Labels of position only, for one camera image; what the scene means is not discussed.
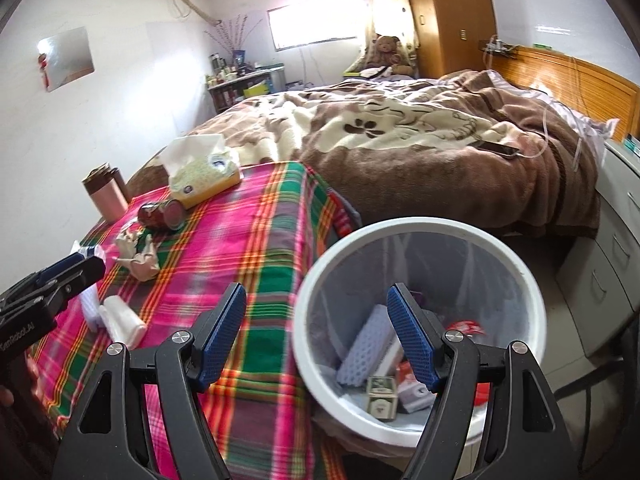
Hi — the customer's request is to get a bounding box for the beige paper bag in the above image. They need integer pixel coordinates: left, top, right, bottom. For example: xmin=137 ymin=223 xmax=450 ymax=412
xmin=115 ymin=227 xmax=161 ymax=282

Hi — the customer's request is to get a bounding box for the white nightstand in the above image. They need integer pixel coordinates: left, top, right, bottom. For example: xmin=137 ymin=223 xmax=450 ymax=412
xmin=555 ymin=137 xmax=640 ymax=342

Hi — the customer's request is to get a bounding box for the long white purple ointment box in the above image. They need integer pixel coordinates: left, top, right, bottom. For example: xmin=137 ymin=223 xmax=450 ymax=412
xmin=376 ymin=337 xmax=406 ymax=377

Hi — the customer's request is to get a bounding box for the crushed red label bottle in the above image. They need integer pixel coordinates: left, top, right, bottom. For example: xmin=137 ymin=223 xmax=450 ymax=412
xmin=442 ymin=319 xmax=489 ymax=339

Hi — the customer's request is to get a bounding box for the red drink can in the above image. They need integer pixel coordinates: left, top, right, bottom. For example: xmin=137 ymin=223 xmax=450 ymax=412
xmin=137 ymin=199 xmax=187 ymax=232

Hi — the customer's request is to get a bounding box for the pink mug with brown lid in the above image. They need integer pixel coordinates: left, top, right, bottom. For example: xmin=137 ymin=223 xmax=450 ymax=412
xmin=81 ymin=162 xmax=130 ymax=225

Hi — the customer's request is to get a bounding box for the power strip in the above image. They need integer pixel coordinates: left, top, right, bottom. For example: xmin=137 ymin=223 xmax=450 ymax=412
xmin=479 ymin=37 xmax=519 ymax=59

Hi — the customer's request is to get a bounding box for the small brown box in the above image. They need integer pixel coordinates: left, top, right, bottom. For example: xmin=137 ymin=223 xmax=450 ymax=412
xmin=366 ymin=375 xmax=399 ymax=419

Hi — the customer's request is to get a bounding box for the bed with brown blanket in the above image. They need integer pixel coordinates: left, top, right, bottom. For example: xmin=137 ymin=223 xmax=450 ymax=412
xmin=125 ymin=69 xmax=602 ymax=239

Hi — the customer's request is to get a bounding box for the black phone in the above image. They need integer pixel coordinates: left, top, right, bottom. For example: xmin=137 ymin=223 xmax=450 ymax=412
xmin=466 ymin=140 xmax=522 ymax=159

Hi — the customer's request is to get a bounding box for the patterned curtain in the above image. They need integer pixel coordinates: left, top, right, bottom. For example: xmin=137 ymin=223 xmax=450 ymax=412
xmin=350 ymin=0 xmax=419 ymax=62

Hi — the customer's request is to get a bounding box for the wooden wardrobe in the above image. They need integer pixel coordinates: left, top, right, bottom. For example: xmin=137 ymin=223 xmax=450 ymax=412
xmin=400 ymin=0 xmax=499 ymax=79

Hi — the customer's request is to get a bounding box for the vase of dry branches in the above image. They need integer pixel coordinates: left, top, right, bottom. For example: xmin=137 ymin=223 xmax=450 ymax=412
xmin=202 ymin=12 xmax=264 ymax=62

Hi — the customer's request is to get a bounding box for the air conditioner pipe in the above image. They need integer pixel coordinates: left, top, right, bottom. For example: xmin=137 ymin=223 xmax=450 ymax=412
xmin=165 ymin=0 xmax=224 ymax=27

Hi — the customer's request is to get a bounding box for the clear plastic bottle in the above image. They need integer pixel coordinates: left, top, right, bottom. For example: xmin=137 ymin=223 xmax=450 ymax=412
xmin=70 ymin=240 xmax=107 ymax=262

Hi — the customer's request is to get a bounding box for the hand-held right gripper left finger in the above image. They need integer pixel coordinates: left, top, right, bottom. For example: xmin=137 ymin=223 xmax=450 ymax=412
xmin=52 ymin=282 xmax=248 ymax=480

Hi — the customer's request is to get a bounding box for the yellow tissue pack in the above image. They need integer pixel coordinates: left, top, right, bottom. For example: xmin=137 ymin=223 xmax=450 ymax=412
xmin=159 ymin=134 xmax=245 ymax=210

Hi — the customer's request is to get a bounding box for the pink drink carton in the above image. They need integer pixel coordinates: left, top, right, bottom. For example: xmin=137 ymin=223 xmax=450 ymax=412
xmin=397 ymin=360 xmax=437 ymax=411

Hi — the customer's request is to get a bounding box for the shiny wall panel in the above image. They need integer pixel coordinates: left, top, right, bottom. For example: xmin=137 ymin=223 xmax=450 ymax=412
xmin=37 ymin=26 xmax=96 ymax=93

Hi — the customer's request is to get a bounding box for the cluttered side desk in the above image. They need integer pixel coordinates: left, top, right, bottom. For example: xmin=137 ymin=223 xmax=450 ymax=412
xmin=206 ymin=62 xmax=287 ymax=114

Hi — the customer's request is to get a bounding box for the window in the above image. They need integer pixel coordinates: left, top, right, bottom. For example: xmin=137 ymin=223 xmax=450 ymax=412
xmin=267 ymin=4 xmax=362 ymax=52

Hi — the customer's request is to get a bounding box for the white pillow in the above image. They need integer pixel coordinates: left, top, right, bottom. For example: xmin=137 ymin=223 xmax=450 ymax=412
xmin=574 ymin=114 xmax=622 ymax=162

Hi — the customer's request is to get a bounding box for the brown teddy bear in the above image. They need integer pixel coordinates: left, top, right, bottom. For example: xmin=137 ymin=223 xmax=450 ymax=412
xmin=364 ymin=35 xmax=417 ymax=77

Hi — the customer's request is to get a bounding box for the person's left hand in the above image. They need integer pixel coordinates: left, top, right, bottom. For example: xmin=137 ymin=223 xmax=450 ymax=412
xmin=0 ymin=360 xmax=41 ymax=408

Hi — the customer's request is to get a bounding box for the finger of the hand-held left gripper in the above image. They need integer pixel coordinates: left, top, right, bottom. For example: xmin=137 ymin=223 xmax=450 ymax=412
xmin=30 ymin=252 xmax=85 ymax=281
xmin=47 ymin=257 xmax=107 ymax=311

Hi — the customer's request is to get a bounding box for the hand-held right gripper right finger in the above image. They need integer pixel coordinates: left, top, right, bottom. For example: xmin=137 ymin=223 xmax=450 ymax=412
xmin=386 ymin=282 xmax=581 ymax=480

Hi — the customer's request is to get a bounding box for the white round bin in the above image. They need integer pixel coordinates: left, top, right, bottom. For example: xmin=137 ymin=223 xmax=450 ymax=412
xmin=292 ymin=216 xmax=547 ymax=449

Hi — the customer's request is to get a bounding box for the white charging cable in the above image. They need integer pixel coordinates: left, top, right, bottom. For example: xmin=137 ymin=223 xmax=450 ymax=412
xmin=531 ymin=77 xmax=587 ymax=162

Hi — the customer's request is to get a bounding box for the wooden headboard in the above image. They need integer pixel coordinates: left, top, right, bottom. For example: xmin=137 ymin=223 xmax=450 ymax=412
xmin=492 ymin=45 xmax=640 ymax=142

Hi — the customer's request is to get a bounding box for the white foam fruit net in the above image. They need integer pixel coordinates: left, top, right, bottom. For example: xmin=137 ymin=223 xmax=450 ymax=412
xmin=336 ymin=305 xmax=402 ymax=387
xmin=97 ymin=295 xmax=149 ymax=349

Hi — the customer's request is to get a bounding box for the plaid tablecloth table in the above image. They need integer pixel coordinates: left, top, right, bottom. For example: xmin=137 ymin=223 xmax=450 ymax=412
xmin=30 ymin=160 xmax=362 ymax=480

